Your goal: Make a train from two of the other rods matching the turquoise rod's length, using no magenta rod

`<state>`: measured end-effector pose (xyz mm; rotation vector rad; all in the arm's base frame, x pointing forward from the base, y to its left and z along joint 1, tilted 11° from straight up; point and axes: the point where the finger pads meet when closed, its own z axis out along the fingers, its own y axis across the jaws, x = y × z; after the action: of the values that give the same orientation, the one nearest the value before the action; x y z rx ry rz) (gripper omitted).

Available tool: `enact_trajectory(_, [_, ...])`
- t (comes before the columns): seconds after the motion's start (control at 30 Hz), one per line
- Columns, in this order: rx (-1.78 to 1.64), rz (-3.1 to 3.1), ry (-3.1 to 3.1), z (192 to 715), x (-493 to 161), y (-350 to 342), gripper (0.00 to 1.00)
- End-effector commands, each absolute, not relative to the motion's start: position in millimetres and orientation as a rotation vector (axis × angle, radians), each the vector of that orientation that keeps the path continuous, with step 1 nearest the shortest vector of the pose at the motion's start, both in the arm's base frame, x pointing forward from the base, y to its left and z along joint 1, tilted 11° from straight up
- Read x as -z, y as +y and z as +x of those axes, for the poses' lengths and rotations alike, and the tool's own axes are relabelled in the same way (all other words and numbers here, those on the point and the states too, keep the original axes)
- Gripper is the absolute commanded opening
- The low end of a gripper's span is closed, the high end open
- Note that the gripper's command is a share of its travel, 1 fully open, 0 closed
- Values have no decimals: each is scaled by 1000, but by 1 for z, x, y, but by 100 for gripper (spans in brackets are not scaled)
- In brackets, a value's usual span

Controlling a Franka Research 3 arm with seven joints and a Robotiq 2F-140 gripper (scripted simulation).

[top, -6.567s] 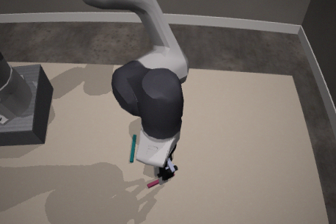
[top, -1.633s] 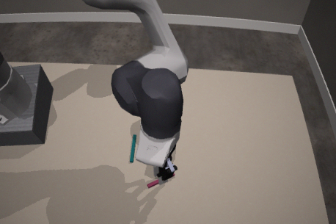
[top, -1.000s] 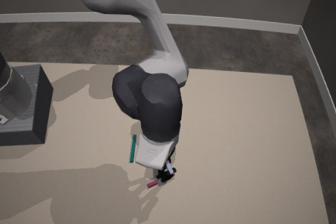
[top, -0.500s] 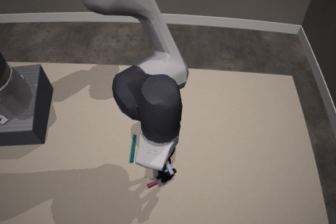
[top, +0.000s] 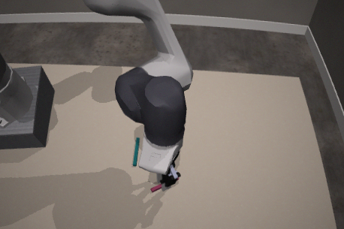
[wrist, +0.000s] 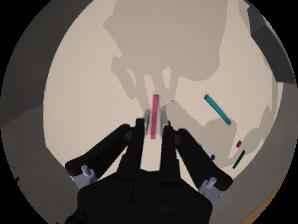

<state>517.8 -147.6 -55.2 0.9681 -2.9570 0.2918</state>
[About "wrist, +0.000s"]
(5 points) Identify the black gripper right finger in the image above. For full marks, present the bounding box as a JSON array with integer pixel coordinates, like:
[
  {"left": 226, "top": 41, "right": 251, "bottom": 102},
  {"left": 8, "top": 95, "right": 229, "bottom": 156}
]
[{"left": 158, "top": 110, "right": 233, "bottom": 211}]

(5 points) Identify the pink rod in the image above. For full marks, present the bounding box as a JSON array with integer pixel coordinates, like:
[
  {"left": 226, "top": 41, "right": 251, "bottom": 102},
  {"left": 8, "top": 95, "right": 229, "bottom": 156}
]
[{"left": 150, "top": 94, "right": 159, "bottom": 139}]

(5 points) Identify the turquoise rod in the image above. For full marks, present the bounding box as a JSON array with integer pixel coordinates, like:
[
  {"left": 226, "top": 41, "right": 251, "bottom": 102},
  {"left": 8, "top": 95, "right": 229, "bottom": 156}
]
[{"left": 204, "top": 95, "right": 232, "bottom": 126}]

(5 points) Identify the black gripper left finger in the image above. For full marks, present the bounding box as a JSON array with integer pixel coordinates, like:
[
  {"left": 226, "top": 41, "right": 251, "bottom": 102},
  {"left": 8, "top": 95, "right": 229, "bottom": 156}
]
[{"left": 65, "top": 109, "right": 150, "bottom": 206}]

